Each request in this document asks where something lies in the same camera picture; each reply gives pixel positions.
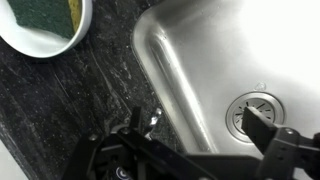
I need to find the green and yellow sponge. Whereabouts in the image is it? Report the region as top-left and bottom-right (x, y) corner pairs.
(6, 0), (83, 40)

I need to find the chrome sink tap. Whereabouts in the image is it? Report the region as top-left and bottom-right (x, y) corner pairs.
(143, 107), (163, 139)

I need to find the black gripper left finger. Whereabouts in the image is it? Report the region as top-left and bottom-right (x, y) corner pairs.
(118, 105), (188, 168)

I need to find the stainless steel sink basin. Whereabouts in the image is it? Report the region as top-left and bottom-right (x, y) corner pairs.
(130, 0), (320, 180)

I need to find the round metal sink drain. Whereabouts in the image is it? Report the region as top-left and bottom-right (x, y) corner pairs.
(225, 91), (287, 144)

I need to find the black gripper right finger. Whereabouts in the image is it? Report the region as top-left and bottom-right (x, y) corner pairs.
(241, 106), (320, 180)

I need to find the white round bowl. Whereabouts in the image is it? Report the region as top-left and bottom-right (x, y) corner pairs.
(0, 0), (94, 59)

